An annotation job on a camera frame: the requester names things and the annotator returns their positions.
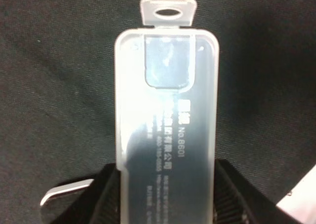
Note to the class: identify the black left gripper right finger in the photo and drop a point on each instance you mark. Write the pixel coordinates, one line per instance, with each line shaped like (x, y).
(236, 201)

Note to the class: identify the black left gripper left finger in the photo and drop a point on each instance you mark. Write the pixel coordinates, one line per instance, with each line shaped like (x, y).
(101, 200)

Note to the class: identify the translucent plastic case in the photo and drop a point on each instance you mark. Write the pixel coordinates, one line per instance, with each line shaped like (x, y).
(166, 85)

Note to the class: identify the black cloth table cover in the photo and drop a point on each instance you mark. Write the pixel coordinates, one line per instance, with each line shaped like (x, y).
(57, 92)

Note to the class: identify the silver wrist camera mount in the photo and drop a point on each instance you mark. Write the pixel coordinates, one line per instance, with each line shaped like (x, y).
(60, 198)

